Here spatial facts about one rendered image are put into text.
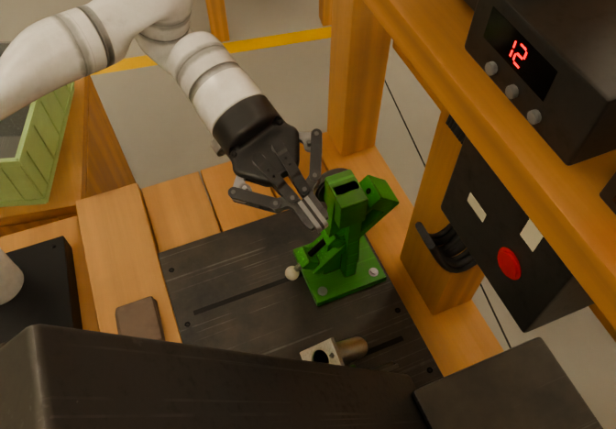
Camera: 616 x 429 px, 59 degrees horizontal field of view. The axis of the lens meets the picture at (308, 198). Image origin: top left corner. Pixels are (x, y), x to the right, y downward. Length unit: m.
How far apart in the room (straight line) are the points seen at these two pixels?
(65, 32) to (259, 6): 2.67
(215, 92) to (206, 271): 0.59
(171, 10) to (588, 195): 0.47
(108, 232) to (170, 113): 1.54
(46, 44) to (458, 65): 0.41
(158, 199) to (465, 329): 0.71
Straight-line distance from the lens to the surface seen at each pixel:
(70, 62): 0.64
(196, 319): 1.09
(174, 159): 2.51
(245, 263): 1.13
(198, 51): 0.64
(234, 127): 0.59
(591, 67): 0.46
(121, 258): 1.19
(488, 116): 0.50
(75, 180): 1.49
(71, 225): 1.34
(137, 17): 0.66
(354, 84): 1.15
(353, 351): 0.76
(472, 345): 1.12
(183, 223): 1.22
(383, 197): 0.92
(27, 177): 1.40
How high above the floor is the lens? 1.88
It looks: 55 degrees down
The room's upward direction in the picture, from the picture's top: straight up
